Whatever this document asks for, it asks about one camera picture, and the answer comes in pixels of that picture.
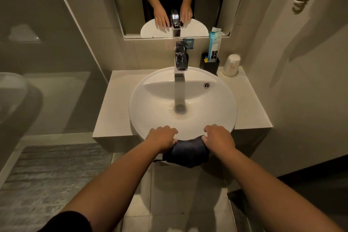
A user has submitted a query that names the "person's left hand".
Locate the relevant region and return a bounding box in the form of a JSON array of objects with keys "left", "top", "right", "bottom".
[{"left": 145, "top": 126, "right": 179, "bottom": 154}]

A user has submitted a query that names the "person's right hand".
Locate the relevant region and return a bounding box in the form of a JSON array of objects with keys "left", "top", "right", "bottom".
[{"left": 201, "top": 124, "right": 236, "bottom": 159}]

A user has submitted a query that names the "dark blue cloth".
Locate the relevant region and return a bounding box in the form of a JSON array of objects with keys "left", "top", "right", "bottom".
[{"left": 153, "top": 136, "right": 210, "bottom": 169}]

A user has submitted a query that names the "person's right forearm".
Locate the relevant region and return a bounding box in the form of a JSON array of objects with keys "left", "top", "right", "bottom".
[{"left": 217, "top": 148, "right": 345, "bottom": 232}]

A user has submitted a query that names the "person's left forearm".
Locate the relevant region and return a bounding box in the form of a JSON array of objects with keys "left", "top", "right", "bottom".
[{"left": 61, "top": 140, "right": 167, "bottom": 232}]

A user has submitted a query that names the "white round sink basin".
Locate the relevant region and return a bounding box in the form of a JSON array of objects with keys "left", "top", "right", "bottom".
[{"left": 129, "top": 66, "right": 238, "bottom": 141}]

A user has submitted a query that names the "black toiletry holder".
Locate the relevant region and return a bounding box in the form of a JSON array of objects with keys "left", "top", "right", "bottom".
[{"left": 200, "top": 53, "right": 220, "bottom": 76}]

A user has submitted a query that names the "chrome faucet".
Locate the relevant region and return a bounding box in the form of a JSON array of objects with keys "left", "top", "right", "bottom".
[{"left": 174, "top": 41, "right": 189, "bottom": 78}]

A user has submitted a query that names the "blue white toiletry packet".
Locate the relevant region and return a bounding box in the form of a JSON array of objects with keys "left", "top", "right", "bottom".
[{"left": 208, "top": 27, "right": 223, "bottom": 63}]

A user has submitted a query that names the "black sleeve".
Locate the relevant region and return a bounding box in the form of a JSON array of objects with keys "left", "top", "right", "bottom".
[{"left": 38, "top": 211, "right": 93, "bottom": 232}]

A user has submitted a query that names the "glass shower partition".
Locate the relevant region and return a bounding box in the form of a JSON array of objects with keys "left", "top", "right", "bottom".
[{"left": 0, "top": 0, "right": 112, "bottom": 186}]

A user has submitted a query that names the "wall mirror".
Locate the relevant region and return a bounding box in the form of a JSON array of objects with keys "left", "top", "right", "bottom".
[{"left": 107, "top": 0, "right": 251, "bottom": 40}]

